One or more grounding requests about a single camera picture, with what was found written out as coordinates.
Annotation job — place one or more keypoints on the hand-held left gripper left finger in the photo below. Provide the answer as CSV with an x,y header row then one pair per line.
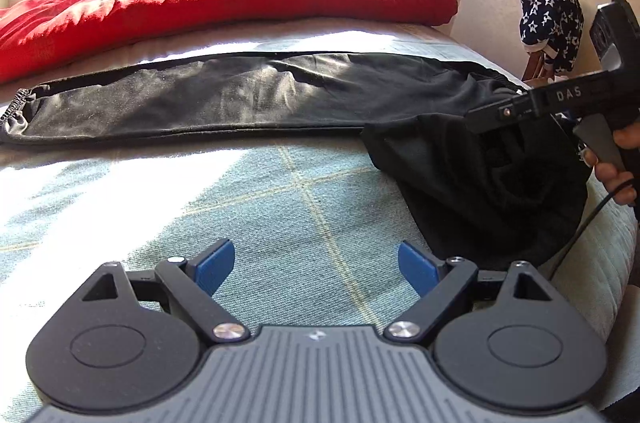
x,y
216,265

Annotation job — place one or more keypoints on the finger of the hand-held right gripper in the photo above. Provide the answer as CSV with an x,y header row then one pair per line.
x,y
492,113

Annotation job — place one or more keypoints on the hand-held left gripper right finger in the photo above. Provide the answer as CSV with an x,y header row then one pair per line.
x,y
417,267

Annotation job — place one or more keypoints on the black pants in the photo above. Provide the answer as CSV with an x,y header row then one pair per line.
x,y
250,103

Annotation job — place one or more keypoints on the person's right hand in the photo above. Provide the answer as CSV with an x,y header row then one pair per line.
x,y
612,183

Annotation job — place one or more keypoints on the wooden chair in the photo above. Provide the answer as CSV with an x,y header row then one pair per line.
x,y
535,68

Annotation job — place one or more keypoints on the dark star-print garment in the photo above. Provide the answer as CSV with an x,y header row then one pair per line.
x,y
550,18

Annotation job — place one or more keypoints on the red quilt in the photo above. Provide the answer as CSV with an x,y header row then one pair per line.
x,y
200,3

